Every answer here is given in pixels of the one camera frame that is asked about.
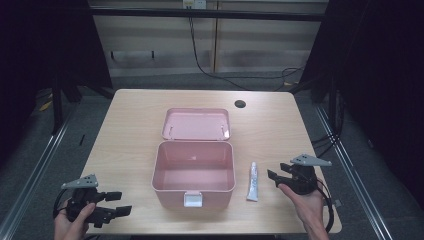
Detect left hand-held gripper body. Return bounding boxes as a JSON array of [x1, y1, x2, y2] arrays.
[[60, 173, 118, 229]]

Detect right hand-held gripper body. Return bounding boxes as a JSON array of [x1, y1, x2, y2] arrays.
[[281, 153, 333, 196]]

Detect white ointment tube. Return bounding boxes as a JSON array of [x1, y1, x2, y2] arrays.
[[245, 161, 260, 203]]

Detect pink plastic storage box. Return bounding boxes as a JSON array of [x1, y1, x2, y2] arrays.
[[151, 107, 237, 210]]

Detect person's right hand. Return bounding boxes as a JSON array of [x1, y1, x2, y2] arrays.
[[277, 183, 328, 229]]

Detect person's left hand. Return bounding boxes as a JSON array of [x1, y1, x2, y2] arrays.
[[52, 201, 97, 240]]

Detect black metal stand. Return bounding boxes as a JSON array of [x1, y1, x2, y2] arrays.
[[50, 78, 65, 136]]

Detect yellow floor tape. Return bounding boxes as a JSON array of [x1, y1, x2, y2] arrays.
[[38, 99, 54, 112]]

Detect dark curtain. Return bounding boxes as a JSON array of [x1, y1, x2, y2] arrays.
[[298, 0, 424, 209], [0, 0, 114, 168]]

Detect black horizontal metal bar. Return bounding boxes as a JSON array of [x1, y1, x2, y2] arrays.
[[89, 7, 329, 23]]

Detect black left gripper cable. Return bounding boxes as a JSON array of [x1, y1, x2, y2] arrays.
[[52, 187, 70, 219]]

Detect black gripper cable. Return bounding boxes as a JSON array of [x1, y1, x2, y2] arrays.
[[314, 178, 336, 234], [52, 187, 70, 219]]

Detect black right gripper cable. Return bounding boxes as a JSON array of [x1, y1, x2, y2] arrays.
[[314, 178, 336, 234]]

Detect grey metal floor rail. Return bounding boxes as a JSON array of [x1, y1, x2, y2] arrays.
[[314, 103, 393, 240], [0, 106, 79, 240]]

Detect black hanging wall cable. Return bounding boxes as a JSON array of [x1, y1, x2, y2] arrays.
[[187, 14, 303, 92]]

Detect white wall socket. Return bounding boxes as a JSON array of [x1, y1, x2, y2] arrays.
[[182, 0, 207, 10]]

